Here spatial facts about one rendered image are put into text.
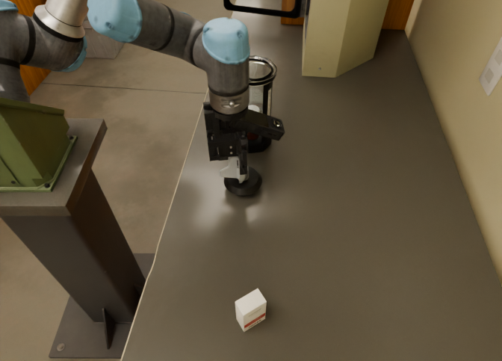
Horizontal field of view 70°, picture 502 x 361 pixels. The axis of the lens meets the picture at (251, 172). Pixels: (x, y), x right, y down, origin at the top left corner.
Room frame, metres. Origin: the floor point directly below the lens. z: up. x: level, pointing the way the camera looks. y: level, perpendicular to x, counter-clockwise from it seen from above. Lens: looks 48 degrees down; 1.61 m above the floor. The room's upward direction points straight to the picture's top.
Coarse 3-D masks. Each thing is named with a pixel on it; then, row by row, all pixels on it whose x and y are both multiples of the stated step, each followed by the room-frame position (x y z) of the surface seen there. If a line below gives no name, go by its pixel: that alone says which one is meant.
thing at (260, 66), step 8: (256, 56) 0.77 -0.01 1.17; (256, 64) 0.77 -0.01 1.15; (264, 64) 0.76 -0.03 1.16; (272, 64) 0.74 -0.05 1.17; (256, 72) 0.77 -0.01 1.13; (264, 72) 0.76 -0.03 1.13; (272, 72) 0.70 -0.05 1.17; (256, 80) 0.68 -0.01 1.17; (264, 80) 0.68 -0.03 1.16; (272, 80) 0.69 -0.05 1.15; (256, 88) 0.68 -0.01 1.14; (256, 96) 0.68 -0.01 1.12; (256, 104) 0.68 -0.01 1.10; (248, 136) 0.68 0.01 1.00; (256, 136) 0.68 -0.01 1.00
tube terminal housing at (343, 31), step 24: (312, 0) 1.04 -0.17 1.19; (336, 0) 1.04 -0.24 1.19; (360, 0) 1.06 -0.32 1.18; (384, 0) 1.14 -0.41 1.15; (312, 24) 1.04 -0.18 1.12; (336, 24) 1.03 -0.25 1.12; (360, 24) 1.08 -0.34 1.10; (312, 48) 1.04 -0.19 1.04; (336, 48) 1.03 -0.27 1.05; (360, 48) 1.10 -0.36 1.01; (312, 72) 1.04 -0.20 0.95; (336, 72) 1.03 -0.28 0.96
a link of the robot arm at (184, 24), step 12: (180, 12) 0.61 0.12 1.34; (180, 24) 0.58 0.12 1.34; (192, 24) 0.60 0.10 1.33; (204, 24) 0.61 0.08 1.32; (180, 36) 0.57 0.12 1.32; (192, 36) 0.58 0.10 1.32; (168, 48) 0.56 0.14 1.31; (180, 48) 0.57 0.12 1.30; (192, 48) 0.56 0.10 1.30; (192, 60) 0.56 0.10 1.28
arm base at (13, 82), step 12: (0, 60) 0.70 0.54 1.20; (12, 60) 0.73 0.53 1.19; (0, 72) 0.68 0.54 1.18; (12, 72) 0.70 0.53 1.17; (0, 84) 0.66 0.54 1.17; (12, 84) 0.68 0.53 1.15; (24, 84) 0.71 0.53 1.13; (0, 96) 0.63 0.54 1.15; (12, 96) 0.65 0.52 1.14; (24, 96) 0.68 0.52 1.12
